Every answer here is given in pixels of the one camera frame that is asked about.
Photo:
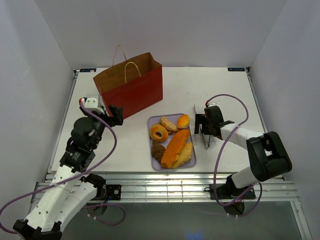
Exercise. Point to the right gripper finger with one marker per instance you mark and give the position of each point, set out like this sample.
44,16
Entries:
202,128
200,119

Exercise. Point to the brown chocolate croissant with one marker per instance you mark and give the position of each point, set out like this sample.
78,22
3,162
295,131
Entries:
157,151

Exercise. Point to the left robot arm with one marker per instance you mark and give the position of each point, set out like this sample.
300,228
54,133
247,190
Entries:
73,185

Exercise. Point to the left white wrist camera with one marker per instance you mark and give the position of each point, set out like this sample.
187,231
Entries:
93,103

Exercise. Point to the round orange bun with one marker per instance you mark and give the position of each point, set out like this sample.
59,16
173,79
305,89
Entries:
183,121

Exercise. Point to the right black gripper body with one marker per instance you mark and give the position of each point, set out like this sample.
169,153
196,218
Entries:
203,124

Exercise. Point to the sliced brown bread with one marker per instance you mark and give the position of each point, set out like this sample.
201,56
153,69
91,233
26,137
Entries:
168,125

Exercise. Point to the blue table sticker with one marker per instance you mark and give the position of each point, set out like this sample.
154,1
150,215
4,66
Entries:
236,69
87,70

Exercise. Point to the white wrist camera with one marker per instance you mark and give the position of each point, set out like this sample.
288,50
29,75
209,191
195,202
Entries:
210,104
93,103

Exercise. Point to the right blue table sticker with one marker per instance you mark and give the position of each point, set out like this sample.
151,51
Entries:
236,69

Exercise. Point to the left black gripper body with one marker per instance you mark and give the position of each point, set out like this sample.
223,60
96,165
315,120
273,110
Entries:
114,115

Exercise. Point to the orange donut bread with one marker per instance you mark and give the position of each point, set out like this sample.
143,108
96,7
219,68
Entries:
158,133

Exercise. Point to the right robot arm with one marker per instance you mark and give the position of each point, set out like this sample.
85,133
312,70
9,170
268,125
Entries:
267,155

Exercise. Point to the aluminium table frame rail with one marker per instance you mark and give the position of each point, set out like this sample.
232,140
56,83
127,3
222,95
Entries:
188,188

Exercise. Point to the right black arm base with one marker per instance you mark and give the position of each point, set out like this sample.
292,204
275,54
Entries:
228,190

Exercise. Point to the pale yellow flat bread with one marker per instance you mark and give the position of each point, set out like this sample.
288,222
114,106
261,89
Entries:
185,156

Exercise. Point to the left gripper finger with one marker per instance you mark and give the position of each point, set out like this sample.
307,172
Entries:
113,110
118,119

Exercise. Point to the long orange baguette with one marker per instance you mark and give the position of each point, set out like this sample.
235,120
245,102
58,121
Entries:
174,148

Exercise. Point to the metal tongs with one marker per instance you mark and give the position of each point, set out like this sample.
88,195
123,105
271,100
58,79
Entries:
206,142

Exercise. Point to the left blue table sticker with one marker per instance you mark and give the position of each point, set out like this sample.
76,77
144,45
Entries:
87,70

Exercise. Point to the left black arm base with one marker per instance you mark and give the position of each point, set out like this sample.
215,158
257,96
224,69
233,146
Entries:
107,191

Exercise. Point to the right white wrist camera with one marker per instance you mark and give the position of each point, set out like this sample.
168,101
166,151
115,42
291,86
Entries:
210,104

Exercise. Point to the red paper bag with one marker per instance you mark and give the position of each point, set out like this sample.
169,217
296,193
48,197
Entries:
134,84

